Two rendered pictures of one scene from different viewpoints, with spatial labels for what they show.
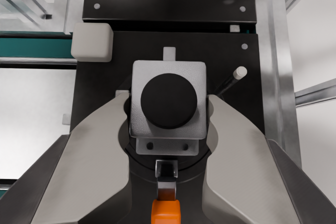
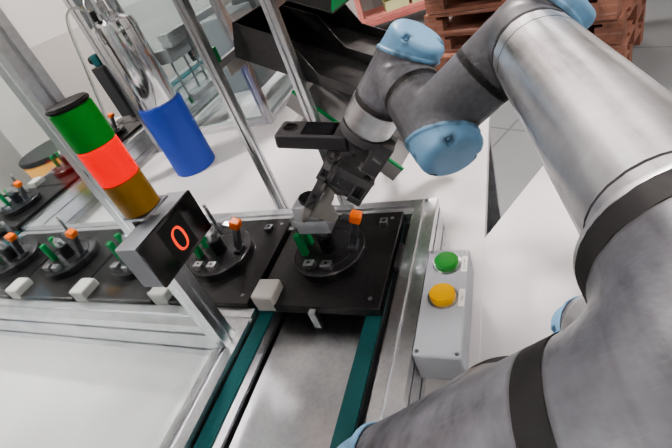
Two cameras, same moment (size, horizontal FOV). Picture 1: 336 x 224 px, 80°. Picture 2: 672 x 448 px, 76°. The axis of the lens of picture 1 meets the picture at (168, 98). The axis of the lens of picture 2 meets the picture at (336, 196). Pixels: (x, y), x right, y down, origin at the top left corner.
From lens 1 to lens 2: 0.68 m
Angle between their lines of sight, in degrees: 52
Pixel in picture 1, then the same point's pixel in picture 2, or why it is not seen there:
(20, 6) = (224, 325)
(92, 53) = (275, 285)
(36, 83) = (276, 366)
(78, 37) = (261, 293)
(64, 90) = (291, 343)
